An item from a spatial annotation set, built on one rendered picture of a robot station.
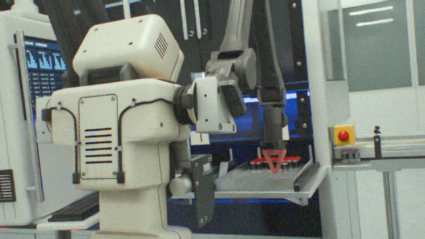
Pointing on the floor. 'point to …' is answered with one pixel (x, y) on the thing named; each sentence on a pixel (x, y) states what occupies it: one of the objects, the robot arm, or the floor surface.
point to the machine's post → (320, 117)
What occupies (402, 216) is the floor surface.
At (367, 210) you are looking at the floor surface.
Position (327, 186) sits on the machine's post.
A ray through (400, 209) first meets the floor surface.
